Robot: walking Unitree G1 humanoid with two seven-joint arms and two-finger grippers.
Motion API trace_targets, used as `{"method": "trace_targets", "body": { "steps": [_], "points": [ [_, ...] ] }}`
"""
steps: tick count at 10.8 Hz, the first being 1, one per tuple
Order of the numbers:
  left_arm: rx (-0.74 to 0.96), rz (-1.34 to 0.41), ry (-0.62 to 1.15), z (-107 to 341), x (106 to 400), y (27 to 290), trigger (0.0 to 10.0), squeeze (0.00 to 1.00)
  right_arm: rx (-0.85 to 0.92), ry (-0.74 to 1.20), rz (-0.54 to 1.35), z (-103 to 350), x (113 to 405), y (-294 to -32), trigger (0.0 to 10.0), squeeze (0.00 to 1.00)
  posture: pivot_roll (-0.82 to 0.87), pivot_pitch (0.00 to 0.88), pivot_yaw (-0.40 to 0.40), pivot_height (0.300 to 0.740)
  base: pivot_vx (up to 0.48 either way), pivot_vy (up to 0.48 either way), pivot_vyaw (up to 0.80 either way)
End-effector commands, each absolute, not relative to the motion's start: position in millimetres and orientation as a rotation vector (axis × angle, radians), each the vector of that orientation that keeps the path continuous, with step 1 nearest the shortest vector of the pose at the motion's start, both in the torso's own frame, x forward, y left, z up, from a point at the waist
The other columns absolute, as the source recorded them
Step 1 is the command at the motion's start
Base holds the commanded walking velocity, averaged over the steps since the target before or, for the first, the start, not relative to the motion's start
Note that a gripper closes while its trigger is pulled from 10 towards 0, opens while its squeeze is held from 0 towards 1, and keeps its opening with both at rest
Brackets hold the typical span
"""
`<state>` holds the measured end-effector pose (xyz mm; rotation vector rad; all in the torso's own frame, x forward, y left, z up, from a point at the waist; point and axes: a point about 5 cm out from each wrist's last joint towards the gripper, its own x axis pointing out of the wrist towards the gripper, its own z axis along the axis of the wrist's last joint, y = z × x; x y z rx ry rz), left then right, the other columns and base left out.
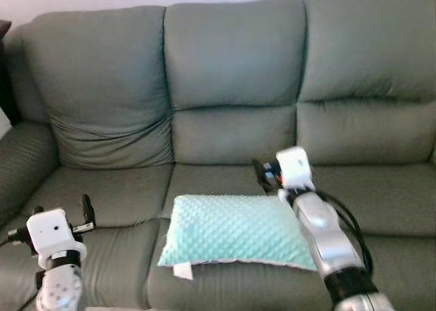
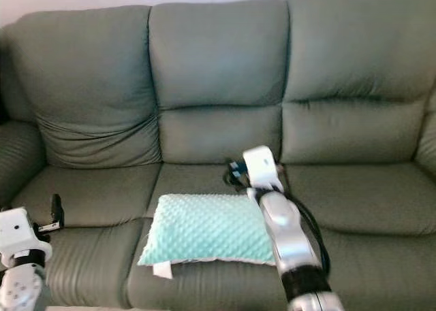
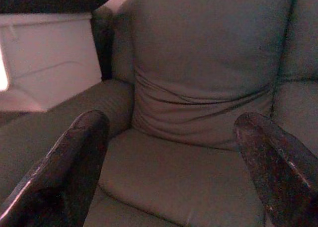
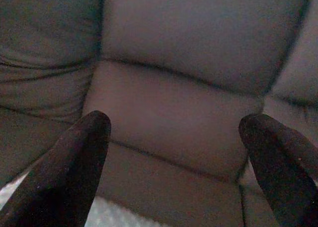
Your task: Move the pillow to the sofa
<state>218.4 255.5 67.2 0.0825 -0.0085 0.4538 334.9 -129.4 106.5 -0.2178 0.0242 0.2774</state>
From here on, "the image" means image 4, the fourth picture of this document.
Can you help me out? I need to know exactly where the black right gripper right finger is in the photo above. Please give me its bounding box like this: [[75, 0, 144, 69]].
[[238, 113, 318, 227]]

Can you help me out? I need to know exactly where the grey-green leather sofa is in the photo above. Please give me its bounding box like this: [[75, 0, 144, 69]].
[[0, 0, 318, 227]]

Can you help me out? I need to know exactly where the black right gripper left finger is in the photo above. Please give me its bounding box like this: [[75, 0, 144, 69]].
[[0, 109, 112, 227]]

